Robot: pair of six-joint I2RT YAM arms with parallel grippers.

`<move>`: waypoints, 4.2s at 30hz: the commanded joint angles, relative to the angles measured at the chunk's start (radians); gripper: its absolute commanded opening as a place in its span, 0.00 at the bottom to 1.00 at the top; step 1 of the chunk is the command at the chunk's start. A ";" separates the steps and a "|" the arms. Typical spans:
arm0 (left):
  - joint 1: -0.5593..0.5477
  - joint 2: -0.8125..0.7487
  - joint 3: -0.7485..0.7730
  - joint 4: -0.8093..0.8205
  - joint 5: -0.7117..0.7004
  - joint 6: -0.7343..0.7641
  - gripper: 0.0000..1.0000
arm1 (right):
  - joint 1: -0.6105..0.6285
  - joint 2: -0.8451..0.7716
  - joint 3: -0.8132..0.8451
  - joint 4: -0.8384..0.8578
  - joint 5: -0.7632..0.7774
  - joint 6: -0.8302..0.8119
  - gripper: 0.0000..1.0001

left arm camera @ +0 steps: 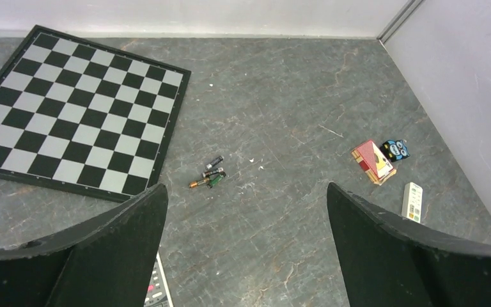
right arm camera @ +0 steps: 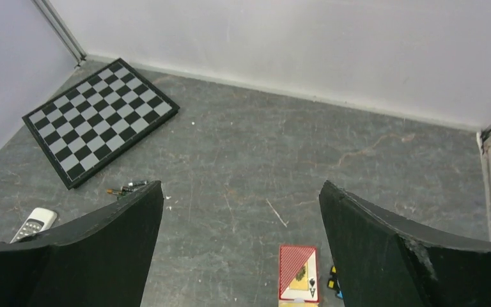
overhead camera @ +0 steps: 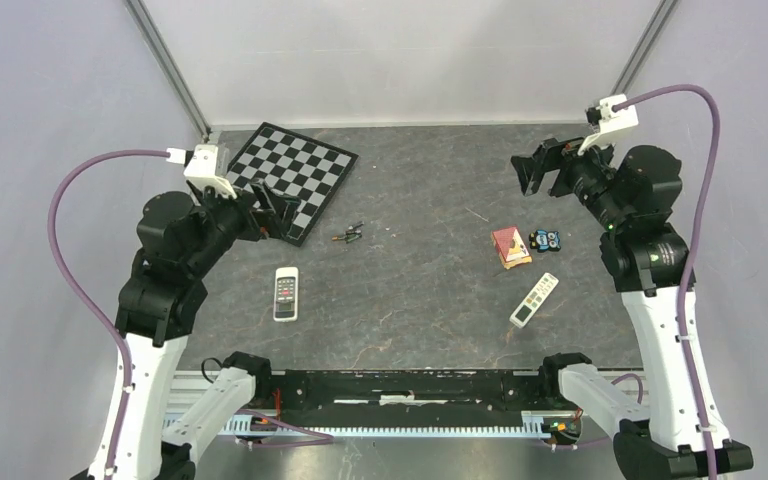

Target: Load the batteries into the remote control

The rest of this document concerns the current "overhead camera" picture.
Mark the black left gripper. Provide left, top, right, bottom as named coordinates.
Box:
left=188, top=174, right=302, bottom=273

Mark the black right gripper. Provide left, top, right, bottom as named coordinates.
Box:
left=512, top=127, right=630, bottom=229

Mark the white remote with dark buttons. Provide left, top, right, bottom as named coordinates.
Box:
left=273, top=267, right=299, bottom=322

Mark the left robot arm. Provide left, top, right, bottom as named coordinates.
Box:
left=77, top=180, right=300, bottom=479

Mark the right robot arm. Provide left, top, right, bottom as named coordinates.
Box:
left=511, top=138, right=754, bottom=479

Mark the white slim remote control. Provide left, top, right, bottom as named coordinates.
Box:
left=509, top=272, right=559, bottom=328

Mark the black white chessboard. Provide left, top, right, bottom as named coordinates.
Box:
left=226, top=122, right=359, bottom=247

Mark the blue owl figurine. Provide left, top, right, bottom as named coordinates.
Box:
left=529, top=229, right=561, bottom=253

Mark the red playing card box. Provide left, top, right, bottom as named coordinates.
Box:
left=491, top=226, right=533, bottom=270

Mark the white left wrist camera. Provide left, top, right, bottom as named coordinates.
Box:
left=166, top=144, right=237, bottom=200

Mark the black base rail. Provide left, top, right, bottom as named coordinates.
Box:
left=248, top=369, right=577, bottom=428

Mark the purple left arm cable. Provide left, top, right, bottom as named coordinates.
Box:
left=47, top=149, right=171, bottom=480

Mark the white cable duct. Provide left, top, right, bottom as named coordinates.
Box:
left=219, top=414, right=550, bottom=440

